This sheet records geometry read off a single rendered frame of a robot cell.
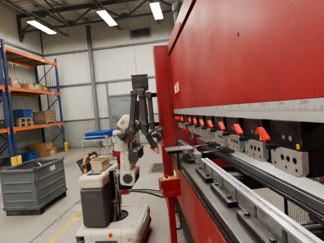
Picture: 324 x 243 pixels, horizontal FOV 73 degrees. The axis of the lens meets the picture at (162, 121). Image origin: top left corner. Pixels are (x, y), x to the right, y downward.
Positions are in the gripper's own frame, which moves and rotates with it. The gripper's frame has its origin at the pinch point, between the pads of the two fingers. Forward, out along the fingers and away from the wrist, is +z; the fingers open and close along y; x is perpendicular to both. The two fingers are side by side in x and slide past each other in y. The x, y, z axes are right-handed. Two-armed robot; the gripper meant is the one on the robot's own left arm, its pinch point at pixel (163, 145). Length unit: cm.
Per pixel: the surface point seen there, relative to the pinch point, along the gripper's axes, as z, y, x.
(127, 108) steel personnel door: -160, 685, 180
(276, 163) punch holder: 10, -172, -63
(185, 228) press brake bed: 93, -9, 27
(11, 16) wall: -669, 530, 341
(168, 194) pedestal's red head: 31, -69, 6
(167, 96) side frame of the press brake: -52, 59, -30
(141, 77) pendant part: -94, 67, -13
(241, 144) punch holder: 6, -145, -59
